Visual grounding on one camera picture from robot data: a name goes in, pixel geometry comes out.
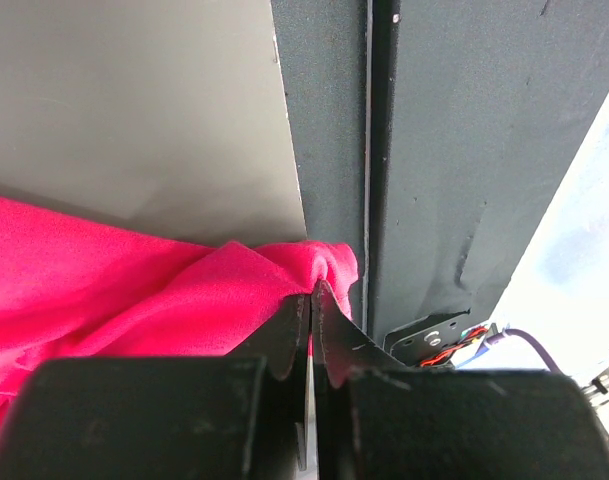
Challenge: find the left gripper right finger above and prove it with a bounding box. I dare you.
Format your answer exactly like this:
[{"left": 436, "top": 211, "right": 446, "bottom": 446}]
[{"left": 311, "top": 280, "right": 609, "bottom": 479}]

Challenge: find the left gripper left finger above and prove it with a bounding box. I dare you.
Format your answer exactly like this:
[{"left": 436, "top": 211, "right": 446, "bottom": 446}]
[{"left": 0, "top": 295, "right": 310, "bottom": 479}]

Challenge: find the pink t shirt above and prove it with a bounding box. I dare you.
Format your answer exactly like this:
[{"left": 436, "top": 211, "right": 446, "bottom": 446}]
[{"left": 0, "top": 197, "right": 358, "bottom": 426}]

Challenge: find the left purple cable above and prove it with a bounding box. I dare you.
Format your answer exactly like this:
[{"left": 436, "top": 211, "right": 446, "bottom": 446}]
[{"left": 485, "top": 326, "right": 565, "bottom": 374}]

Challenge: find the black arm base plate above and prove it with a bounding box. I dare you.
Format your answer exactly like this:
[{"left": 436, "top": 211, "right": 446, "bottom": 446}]
[{"left": 272, "top": 1, "right": 609, "bottom": 365}]

